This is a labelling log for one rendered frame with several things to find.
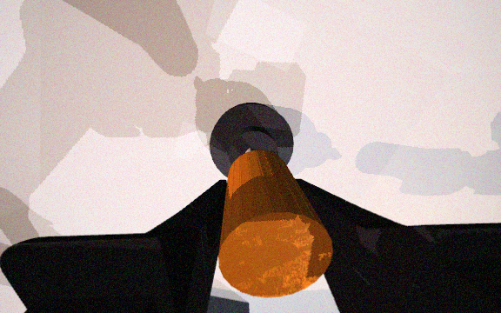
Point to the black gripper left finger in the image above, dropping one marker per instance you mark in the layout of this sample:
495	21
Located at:
174	263

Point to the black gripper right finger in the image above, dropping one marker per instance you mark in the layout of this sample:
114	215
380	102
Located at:
382	266

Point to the orange knob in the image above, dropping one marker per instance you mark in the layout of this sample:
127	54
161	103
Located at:
272	242

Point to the black round pedestal with silver d-shaped shaft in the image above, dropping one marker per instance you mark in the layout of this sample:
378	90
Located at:
247	127

